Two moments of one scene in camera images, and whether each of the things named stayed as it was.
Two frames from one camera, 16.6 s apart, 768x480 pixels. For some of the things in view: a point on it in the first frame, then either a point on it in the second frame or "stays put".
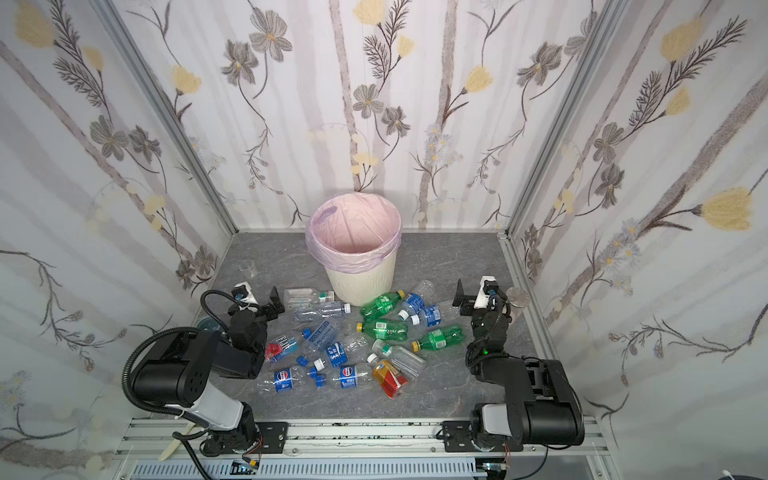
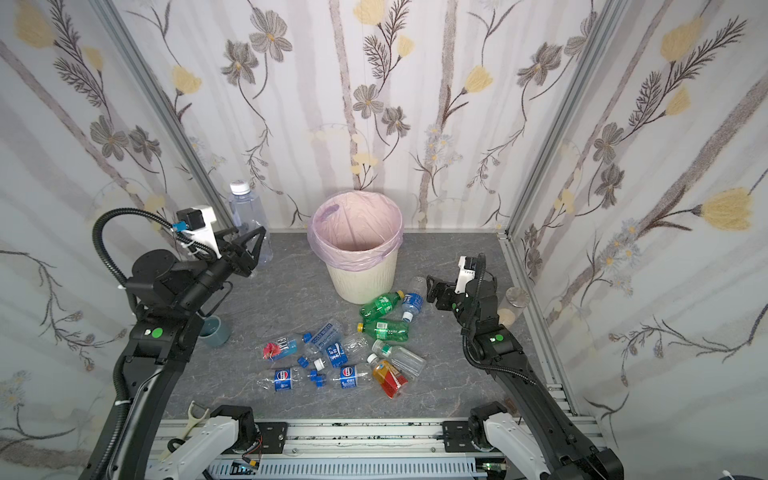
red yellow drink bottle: [391, 382] stays put
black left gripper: [264, 307] -> [228, 252]
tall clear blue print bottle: [321, 336] stays put
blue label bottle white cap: [351, 349] stays put
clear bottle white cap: [321, 310] -> [248, 216]
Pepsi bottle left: [284, 379] stays put
